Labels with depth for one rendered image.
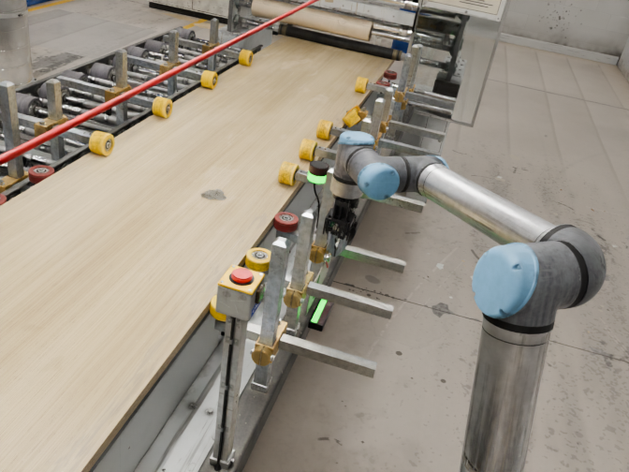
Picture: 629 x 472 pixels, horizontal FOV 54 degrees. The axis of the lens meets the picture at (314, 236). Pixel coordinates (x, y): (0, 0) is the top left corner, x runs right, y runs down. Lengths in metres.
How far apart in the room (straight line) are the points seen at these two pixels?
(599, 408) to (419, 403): 0.85
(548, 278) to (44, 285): 1.21
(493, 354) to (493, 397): 0.08
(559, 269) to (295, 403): 1.77
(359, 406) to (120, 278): 1.34
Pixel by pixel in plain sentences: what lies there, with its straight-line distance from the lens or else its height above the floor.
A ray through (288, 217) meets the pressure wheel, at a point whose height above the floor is 0.91.
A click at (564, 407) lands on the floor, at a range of 3.09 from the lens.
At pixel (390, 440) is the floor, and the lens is 2.61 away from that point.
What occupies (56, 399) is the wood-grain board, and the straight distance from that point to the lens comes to 1.40.
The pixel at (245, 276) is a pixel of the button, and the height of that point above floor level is 1.23.
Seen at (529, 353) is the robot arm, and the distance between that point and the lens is 1.08.
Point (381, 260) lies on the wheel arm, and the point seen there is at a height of 0.86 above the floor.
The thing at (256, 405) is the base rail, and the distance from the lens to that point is 1.65.
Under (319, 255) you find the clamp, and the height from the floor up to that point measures 0.86.
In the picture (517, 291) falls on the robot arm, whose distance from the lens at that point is 1.00.
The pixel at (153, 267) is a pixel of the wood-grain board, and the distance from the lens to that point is 1.75.
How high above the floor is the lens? 1.90
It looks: 31 degrees down
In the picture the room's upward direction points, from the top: 10 degrees clockwise
